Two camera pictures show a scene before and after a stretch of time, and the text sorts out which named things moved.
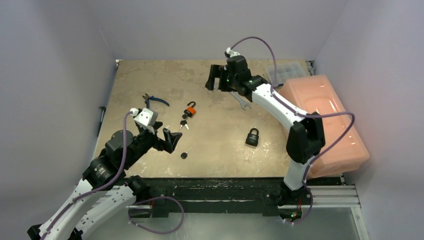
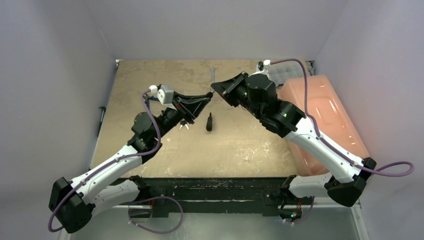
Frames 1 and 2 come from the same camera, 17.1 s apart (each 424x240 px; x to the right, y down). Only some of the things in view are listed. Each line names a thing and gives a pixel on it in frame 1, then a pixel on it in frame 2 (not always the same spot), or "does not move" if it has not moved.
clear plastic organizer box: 285,71 does not move
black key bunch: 184,122 does not move
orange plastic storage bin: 344,149 does not move
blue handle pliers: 147,98 does not move
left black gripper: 171,139 to 199,102
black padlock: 252,139 to 209,126
